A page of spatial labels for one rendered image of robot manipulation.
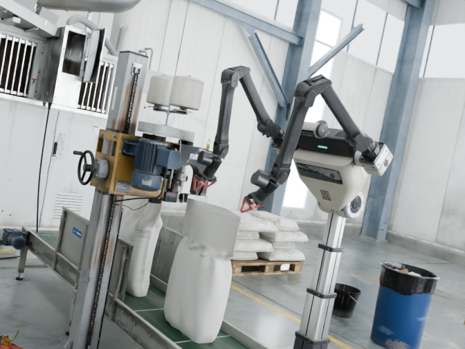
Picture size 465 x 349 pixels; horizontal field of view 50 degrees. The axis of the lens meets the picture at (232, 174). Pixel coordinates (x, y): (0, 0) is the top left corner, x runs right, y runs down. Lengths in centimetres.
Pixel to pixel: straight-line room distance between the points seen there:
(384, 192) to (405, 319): 695
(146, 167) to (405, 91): 923
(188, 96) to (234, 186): 589
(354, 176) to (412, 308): 205
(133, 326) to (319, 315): 99
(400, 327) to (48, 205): 356
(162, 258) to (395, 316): 197
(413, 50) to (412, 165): 242
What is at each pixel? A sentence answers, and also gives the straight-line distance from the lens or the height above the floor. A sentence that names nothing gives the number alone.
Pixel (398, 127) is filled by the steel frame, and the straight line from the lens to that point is 1118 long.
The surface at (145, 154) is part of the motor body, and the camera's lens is 247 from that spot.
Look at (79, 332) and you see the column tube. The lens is 285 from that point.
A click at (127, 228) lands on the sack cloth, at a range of 313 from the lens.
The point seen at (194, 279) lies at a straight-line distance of 257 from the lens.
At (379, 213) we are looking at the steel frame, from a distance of 1116.
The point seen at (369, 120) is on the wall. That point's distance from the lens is 1087.
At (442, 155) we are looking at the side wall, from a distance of 1087.
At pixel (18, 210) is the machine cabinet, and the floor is 36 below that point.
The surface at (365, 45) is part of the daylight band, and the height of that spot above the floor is 390.
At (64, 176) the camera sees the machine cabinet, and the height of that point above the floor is 75.
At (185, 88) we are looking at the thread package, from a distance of 254.
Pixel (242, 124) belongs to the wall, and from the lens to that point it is 829.
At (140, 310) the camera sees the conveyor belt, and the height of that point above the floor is 38.
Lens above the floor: 137
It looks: 3 degrees down
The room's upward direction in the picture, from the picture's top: 11 degrees clockwise
